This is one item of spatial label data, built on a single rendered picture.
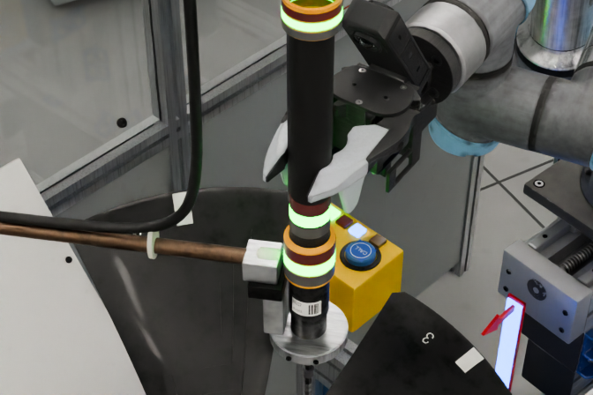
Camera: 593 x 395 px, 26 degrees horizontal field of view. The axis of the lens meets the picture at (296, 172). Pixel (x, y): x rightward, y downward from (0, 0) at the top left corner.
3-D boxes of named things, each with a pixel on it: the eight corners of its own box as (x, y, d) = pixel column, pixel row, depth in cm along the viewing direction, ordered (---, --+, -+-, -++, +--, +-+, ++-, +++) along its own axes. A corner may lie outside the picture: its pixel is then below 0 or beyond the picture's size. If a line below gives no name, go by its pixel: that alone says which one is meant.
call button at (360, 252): (339, 258, 170) (339, 249, 169) (359, 243, 172) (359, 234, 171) (361, 274, 168) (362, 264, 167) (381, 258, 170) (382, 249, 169)
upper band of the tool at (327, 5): (276, 40, 90) (276, 7, 88) (287, 6, 94) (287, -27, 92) (337, 47, 90) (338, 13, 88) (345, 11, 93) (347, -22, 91)
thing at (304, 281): (279, 284, 107) (279, 273, 106) (288, 247, 110) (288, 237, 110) (331, 290, 107) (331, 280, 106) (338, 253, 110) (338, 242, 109)
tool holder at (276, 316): (240, 357, 112) (236, 280, 106) (255, 298, 118) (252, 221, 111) (341, 370, 111) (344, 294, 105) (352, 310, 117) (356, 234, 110)
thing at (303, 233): (286, 236, 104) (286, 226, 103) (293, 208, 107) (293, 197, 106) (326, 242, 104) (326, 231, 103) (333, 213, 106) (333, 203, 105)
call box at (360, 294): (268, 280, 181) (266, 227, 174) (318, 244, 186) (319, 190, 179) (351, 341, 172) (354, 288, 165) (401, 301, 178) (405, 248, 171)
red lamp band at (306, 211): (285, 213, 102) (285, 203, 102) (292, 185, 105) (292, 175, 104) (327, 219, 102) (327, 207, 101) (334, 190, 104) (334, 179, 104)
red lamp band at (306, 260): (279, 262, 106) (279, 252, 105) (288, 225, 109) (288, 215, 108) (331, 269, 105) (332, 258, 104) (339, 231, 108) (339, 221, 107)
